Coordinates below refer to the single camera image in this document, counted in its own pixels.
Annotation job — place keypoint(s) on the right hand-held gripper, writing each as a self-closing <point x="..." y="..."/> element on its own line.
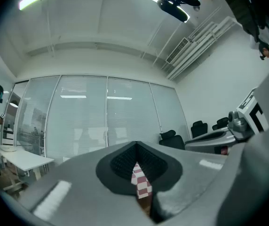
<point x="247" y="116"/>

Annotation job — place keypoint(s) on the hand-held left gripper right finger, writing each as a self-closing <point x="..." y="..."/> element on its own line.
<point x="191" y="178"/>

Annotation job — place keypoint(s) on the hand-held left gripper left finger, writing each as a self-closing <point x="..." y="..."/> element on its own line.
<point x="78" y="187"/>

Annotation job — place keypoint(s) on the red white checkered tablecloth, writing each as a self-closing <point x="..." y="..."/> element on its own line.
<point x="141" y="180"/>

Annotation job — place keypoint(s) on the white table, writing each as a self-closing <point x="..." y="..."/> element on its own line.
<point x="24" y="160"/>

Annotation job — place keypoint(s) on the white round plate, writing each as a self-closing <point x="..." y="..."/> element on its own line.
<point x="7" y="148"/>

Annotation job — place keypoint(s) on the white ceiling pipes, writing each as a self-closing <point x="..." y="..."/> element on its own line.
<point x="202" y="46"/>

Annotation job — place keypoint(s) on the white ceiling air vent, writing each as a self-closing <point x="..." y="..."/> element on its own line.
<point x="177" y="50"/>

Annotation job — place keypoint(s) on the person's grey shirt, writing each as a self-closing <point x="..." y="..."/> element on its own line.
<point x="242" y="10"/>

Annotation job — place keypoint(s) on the black head-worn camera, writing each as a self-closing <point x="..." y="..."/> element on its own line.
<point x="172" y="8"/>

